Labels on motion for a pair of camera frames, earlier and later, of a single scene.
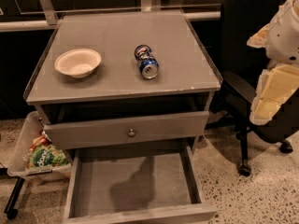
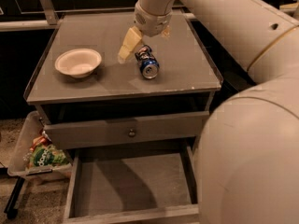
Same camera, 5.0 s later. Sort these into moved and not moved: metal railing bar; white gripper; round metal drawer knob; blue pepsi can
Moved: white gripper
Not moved: blue pepsi can; round metal drawer knob; metal railing bar
